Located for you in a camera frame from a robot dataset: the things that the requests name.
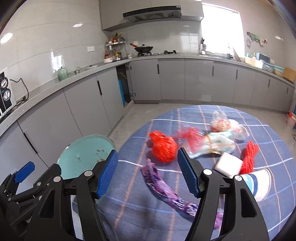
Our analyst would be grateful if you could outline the white blue paper cup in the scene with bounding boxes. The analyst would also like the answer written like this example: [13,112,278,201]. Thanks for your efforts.
[241,169,271,202]

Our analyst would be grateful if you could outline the grey base cabinets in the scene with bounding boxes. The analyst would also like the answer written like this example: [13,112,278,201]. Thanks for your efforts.
[0,54,296,193]

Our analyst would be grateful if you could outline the clear plastic bag with food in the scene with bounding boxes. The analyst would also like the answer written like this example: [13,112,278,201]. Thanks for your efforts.
[210,111,249,141]

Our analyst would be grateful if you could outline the black power cable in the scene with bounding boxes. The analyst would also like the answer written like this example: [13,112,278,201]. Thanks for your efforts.
[9,77,30,105]

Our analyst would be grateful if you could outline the blue plaid tablecloth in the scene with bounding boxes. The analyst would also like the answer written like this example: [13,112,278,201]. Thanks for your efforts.
[98,105,295,240]

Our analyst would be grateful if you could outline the spice rack with bottles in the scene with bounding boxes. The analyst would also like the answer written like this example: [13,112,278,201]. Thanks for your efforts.
[104,32,127,61]

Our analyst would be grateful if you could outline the green kettle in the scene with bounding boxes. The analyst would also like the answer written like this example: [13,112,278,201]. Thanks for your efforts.
[58,67,69,81]

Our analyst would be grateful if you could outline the microwave oven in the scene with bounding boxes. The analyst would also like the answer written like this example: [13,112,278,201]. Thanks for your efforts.
[0,67,16,118]

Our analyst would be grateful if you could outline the blue dish box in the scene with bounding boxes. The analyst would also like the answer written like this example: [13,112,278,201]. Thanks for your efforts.
[255,52,274,72]

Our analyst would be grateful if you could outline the teal trash bin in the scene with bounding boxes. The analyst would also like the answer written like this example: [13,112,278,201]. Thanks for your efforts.
[57,135,115,179]

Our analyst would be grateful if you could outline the wooden cutting board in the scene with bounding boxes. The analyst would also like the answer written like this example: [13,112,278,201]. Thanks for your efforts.
[283,67,296,82]

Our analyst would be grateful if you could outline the white green package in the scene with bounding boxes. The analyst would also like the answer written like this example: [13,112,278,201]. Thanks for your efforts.
[189,132,236,158]

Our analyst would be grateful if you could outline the grey upper cabinets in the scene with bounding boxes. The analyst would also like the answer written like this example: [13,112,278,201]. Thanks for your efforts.
[99,0,204,32]

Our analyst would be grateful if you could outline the purple snack wrapper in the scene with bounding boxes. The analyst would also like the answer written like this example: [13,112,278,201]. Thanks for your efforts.
[140,158,224,230]

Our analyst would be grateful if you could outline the black wok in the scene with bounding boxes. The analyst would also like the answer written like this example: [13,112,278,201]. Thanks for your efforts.
[130,43,153,54]

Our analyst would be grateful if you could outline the pink transparent plastic bag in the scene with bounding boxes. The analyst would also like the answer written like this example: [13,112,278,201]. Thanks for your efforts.
[178,126,204,154]

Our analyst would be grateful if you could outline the black range hood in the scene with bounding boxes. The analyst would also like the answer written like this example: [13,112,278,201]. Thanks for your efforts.
[123,6,181,23]

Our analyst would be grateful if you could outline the red foam fruit net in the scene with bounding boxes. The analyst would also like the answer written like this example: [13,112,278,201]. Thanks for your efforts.
[239,141,259,174]

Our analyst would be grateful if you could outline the red plastic bag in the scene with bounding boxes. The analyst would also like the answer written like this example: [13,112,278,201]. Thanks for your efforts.
[149,131,178,163]

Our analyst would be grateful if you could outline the white paper box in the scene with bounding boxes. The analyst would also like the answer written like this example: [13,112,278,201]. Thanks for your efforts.
[214,152,243,178]

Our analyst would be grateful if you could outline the white bowl on counter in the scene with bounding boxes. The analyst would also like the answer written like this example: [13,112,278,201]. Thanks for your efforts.
[103,57,113,64]

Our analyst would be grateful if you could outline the pink bucket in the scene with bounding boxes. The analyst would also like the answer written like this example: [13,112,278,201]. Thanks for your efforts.
[286,111,296,130]

